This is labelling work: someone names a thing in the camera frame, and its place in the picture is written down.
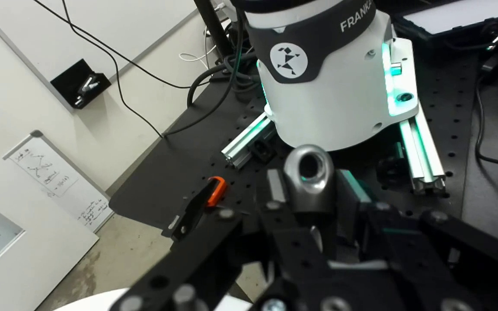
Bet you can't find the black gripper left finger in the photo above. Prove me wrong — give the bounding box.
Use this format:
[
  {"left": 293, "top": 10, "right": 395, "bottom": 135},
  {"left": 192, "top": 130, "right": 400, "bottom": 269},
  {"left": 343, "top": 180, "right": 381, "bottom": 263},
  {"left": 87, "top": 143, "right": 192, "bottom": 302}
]
[{"left": 109, "top": 168, "right": 294, "bottom": 311}]

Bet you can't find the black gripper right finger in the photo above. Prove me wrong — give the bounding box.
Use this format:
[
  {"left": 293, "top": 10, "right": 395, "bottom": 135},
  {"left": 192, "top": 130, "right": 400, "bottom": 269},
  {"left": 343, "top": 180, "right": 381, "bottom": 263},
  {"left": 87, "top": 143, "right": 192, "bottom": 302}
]
[{"left": 334, "top": 168, "right": 498, "bottom": 311}]

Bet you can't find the large whiteboard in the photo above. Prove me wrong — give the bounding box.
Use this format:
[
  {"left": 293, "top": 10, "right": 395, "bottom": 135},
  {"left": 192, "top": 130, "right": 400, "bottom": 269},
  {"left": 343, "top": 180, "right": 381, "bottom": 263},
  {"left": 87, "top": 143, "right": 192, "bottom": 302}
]
[{"left": 0, "top": 135, "right": 101, "bottom": 311}]

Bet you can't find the thin black cable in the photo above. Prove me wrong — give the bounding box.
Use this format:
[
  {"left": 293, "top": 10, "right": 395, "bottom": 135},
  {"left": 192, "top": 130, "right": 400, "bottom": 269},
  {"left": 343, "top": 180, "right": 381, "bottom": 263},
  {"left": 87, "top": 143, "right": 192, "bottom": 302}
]
[{"left": 32, "top": 0, "right": 194, "bottom": 140}]

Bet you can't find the aluminium profile rail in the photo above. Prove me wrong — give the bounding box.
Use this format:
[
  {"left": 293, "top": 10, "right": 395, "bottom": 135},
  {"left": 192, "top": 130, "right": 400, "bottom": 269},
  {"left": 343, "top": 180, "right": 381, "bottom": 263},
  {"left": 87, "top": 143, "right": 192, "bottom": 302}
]
[
  {"left": 398, "top": 105, "right": 450, "bottom": 195},
  {"left": 220, "top": 109, "right": 274, "bottom": 169}
]

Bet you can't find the black clamp orange tip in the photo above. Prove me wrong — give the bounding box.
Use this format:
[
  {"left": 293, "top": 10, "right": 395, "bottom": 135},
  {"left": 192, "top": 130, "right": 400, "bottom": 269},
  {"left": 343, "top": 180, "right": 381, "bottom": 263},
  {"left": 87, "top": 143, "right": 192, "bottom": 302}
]
[{"left": 161, "top": 174, "right": 229, "bottom": 240}]

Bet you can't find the black cable bundle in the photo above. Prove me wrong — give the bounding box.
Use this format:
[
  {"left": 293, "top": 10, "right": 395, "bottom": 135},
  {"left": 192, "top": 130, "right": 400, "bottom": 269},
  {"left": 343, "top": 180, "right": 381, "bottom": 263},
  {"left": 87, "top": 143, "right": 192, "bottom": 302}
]
[{"left": 187, "top": 0, "right": 263, "bottom": 109}]

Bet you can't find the black metal bracket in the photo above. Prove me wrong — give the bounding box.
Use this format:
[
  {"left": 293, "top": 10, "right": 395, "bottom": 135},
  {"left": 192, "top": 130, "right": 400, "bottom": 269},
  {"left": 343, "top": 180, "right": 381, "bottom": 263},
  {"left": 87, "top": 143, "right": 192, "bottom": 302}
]
[{"left": 49, "top": 57, "right": 113, "bottom": 111}]

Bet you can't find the black perforated breadboard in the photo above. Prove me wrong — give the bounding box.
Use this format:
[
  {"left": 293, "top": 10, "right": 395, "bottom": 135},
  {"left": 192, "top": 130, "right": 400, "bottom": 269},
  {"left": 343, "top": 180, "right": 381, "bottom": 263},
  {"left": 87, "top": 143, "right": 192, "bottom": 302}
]
[{"left": 199, "top": 50, "right": 481, "bottom": 231}]

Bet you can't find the white paper sheet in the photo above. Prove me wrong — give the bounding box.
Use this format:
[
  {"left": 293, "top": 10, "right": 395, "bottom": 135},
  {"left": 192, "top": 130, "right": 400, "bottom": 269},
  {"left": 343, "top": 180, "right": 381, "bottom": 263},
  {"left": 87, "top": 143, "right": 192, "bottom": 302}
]
[{"left": 4, "top": 130, "right": 116, "bottom": 233}]

